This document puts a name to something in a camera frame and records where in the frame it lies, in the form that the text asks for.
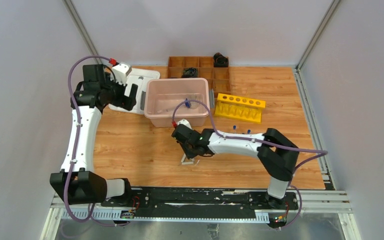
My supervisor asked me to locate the white clay triangle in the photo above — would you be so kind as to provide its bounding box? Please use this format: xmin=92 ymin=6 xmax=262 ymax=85
xmin=180 ymin=153 xmax=195 ymax=165

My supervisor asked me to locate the white plastic lid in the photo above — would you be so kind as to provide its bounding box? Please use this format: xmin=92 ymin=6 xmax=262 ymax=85
xmin=108 ymin=67 xmax=161 ymax=116

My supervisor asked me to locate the glass funnel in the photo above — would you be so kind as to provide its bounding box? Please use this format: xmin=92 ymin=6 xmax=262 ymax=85
xmin=189 ymin=101 xmax=206 ymax=113

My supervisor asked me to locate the blue round cap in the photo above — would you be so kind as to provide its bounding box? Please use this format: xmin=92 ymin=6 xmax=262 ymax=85
xmin=184 ymin=98 xmax=192 ymax=109

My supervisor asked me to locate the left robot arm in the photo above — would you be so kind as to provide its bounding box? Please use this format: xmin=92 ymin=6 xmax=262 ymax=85
xmin=49 ymin=63 xmax=138 ymax=207

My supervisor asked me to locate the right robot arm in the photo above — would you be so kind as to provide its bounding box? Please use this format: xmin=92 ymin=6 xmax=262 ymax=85
xmin=171 ymin=123 xmax=299 ymax=209

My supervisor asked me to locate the pink plastic bin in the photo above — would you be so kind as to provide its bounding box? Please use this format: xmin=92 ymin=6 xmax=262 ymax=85
xmin=144 ymin=77 xmax=210 ymax=128

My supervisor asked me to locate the yellow test tube rack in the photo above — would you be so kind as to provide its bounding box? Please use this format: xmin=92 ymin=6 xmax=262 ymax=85
xmin=214 ymin=93 xmax=266 ymax=124

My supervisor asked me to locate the black object in tray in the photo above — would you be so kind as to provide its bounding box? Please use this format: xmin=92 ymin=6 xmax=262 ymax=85
xmin=181 ymin=67 xmax=199 ymax=78

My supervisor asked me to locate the wooden compartment tray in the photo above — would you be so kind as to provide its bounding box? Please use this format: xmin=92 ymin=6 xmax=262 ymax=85
xmin=167 ymin=56 xmax=232 ymax=95

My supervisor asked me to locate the black object behind tray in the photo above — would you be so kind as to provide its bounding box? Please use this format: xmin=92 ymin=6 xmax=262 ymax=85
xmin=213 ymin=52 xmax=229 ymax=68

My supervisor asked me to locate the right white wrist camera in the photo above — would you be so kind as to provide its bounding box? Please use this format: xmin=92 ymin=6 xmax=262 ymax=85
xmin=176 ymin=118 xmax=193 ymax=130

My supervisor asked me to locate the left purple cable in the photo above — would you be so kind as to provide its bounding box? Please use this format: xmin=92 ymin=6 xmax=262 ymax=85
xmin=62 ymin=55 xmax=130 ymax=228

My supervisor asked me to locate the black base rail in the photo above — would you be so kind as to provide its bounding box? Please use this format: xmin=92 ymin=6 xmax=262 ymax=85
xmin=101 ymin=187 xmax=299 ymax=220

